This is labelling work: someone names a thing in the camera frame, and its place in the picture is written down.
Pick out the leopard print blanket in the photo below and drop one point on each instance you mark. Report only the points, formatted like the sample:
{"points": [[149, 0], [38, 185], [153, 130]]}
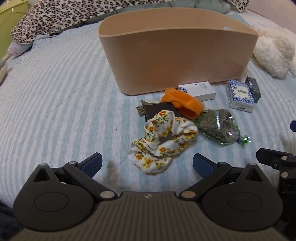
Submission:
{"points": [[50, 17]]}

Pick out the floral white scrunchie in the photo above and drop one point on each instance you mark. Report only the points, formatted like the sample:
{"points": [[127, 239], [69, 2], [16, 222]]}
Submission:
{"points": [[165, 136]]}

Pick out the green dried herb bag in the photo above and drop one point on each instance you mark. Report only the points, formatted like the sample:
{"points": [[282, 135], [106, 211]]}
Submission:
{"points": [[220, 126]]}

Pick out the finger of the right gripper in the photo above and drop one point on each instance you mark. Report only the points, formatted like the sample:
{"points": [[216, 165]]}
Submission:
{"points": [[293, 126]]}

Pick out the beige plastic storage bin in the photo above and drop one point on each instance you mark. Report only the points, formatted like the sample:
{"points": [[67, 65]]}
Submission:
{"points": [[152, 49]]}

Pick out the blue white tissue pack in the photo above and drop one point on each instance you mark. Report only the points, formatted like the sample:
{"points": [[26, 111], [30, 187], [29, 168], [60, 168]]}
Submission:
{"points": [[239, 96]]}

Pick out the white card box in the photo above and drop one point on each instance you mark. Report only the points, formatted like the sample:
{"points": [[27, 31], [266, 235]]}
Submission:
{"points": [[203, 91]]}

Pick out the white fluffy plush toy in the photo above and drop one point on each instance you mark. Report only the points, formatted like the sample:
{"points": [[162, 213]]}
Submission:
{"points": [[274, 51]]}

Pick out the green plastic storage box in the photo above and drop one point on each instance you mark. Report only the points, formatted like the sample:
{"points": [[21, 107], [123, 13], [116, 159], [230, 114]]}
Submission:
{"points": [[11, 14]]}

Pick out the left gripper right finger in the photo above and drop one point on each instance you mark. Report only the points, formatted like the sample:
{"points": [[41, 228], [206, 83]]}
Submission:
{"points": [[212, 174]]}

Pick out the orange plush sock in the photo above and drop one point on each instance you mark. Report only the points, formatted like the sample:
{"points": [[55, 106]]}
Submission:
{"points": [[184, 103]]}

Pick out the grey plush toy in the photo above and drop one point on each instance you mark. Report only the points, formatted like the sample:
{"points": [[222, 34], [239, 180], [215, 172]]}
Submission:
{"points": [[3, 70]]}

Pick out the dark small box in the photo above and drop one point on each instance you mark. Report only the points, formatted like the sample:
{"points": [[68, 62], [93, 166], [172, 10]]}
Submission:
{"points": [[254, 88]]}

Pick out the brown hair clip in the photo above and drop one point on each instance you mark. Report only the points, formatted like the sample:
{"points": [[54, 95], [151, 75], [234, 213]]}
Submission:
{"points": [[149, 109]]}

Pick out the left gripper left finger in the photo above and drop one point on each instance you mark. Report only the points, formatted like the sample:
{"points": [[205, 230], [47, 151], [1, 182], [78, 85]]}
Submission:
{"points": [[82, 173]]}

